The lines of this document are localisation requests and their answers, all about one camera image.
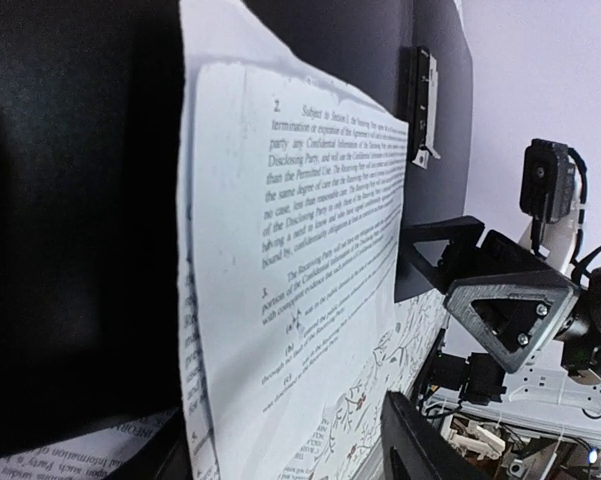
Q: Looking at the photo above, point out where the front aluminium rail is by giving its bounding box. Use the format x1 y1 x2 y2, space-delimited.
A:
429 367 601 441

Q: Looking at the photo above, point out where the floral tablecloth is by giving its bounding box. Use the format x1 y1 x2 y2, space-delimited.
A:
274 287 449 480

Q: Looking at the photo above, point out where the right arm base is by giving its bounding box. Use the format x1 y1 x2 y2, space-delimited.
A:
420 351 507 406

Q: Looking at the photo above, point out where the printed paper sheet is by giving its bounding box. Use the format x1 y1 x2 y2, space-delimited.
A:
0 404 221 480
180 1 408 479

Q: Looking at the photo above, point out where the black clip folder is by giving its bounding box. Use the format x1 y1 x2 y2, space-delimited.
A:
0 0 474 461

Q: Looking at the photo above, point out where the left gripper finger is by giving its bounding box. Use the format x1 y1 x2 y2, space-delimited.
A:
381 391 488 480

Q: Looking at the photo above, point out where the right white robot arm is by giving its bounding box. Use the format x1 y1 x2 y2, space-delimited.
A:
399 216 601 385

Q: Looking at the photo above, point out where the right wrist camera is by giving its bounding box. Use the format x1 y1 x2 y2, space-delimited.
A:
519 139 587 224

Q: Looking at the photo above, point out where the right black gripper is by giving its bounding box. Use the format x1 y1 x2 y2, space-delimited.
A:
399 216 580 373

